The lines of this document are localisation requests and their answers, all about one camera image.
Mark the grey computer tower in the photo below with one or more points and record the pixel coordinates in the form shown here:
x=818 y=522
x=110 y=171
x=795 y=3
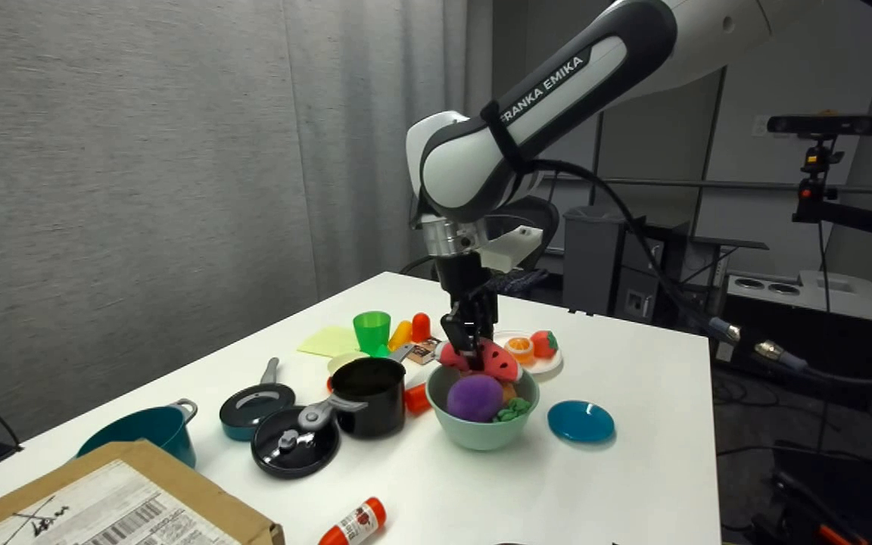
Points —
x=593 y=259

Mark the strawberry plush toy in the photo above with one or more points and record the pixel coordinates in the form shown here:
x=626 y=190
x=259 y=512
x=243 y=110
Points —
x=546 y=346

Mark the grey backdrop curtain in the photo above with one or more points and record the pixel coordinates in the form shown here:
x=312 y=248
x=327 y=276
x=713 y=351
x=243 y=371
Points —
x=153 y=152

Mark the small blue bowl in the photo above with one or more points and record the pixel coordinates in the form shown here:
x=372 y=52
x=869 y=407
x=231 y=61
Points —
x=584 y=421

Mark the yellow toy bottle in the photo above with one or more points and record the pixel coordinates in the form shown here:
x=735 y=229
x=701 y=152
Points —
x=400 y=333

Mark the green plush vegetable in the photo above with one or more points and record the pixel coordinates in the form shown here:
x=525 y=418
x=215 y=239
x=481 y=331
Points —
x=516 y=407

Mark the cardboard box with label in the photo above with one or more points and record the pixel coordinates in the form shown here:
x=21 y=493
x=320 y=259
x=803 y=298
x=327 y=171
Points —
x=104 y=504

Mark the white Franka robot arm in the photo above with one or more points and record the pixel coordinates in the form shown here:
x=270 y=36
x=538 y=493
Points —
x=559 y=91

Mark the orange carrot toy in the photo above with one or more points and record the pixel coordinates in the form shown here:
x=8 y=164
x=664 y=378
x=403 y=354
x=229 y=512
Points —
x=419 y=399

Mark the green plastic cup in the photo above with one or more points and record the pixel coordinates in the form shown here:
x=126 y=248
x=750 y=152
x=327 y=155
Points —
x=372 y=333

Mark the grey equipment box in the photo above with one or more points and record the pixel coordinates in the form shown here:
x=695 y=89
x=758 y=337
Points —
x=809 y=302

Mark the translucent yellow-green plate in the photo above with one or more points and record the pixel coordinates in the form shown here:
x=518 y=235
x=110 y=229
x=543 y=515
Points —
x=325 y=340

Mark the purple plum plush toy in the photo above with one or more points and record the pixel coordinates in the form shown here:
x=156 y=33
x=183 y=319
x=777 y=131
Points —
x=474 y=398

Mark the black stereo camera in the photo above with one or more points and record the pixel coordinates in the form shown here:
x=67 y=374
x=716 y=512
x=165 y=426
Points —
x=834 y=126

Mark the black toy pot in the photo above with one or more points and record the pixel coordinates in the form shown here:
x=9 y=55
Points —
x=372 y=398

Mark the small black frying pan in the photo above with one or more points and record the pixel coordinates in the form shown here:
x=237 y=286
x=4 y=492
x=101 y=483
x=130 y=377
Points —
x=254 y=410

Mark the orange slice plush toy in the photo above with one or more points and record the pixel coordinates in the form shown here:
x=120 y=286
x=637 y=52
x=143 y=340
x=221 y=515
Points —
x=518 y=350

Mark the small printed toy box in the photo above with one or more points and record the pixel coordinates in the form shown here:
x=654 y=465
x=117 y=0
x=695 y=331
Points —
x=421 y=351

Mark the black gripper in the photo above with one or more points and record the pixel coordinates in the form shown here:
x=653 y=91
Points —
x=471 y=289

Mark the black computer case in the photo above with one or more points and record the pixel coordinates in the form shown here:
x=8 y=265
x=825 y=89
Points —
x=672 y=276

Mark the teal toy pot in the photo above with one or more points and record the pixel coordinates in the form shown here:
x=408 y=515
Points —
x=151 y=435

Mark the black equipment case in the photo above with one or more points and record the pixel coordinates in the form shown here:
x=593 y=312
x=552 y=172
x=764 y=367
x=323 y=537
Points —
x=848 y=493

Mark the red and white glue stick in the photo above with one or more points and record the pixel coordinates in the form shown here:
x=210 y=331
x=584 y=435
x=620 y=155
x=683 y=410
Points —
x=357 y=522

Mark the mint green bowl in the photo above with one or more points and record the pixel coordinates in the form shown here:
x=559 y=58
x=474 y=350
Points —
x=483 y=435

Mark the black pot lid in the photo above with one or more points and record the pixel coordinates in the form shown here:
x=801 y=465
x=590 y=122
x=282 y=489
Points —
x=294 y=448

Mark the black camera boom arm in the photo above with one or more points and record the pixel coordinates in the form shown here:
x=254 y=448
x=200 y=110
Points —
x=869 y=223

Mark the watermelon slice plush toy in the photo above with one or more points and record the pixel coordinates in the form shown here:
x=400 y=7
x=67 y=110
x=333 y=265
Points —
x=502 y=363

